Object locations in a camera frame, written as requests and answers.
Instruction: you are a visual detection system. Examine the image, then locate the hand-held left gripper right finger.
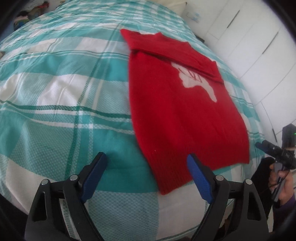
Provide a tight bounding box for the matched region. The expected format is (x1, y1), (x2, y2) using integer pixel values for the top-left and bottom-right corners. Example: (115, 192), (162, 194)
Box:
(186, 153), (270, 241)

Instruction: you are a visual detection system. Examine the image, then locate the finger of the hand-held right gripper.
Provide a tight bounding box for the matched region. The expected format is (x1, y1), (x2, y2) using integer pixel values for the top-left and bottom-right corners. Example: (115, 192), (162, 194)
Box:
(255, 141), (282, 161)

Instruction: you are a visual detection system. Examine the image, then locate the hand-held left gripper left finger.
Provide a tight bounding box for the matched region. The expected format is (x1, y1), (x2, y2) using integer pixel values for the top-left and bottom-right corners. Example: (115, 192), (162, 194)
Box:
(24, 152), (108, 241)

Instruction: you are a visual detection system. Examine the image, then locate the red knit sweater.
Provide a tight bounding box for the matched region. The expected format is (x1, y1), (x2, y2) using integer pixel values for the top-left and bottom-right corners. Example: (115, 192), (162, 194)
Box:
(120, 29), (250, 195)

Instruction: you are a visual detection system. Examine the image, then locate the person's right forearm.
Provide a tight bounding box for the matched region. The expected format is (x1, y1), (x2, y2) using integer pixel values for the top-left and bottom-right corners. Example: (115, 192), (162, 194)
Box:
(272, 192), (296, 233)

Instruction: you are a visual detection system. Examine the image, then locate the pile of clothes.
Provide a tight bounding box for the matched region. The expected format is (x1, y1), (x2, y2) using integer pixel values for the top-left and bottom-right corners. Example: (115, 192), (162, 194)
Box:
(13, 1), (50, 30)

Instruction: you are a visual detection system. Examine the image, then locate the person's right hand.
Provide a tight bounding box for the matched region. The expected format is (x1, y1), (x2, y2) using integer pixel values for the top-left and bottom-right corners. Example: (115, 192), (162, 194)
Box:
(269, 163), (296, 207)

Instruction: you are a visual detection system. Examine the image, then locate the dark cloth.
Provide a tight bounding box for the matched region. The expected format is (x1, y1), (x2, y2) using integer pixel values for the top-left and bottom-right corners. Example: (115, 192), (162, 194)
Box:
(250, 157), (277, 222)

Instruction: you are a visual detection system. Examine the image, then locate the bed with teal plaid sheet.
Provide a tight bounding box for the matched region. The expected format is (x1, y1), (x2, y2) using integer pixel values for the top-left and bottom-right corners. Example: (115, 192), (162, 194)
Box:
(0, 0), (265, 241)

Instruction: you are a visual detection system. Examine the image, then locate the white wardrobe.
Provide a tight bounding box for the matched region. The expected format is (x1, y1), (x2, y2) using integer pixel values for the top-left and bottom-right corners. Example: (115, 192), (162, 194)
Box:
(206, 0), (296, 145)

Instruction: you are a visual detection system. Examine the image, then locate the wall outlet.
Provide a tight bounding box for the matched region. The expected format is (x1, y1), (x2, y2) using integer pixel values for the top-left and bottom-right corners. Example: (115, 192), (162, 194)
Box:
(184, 3), (202, 24)

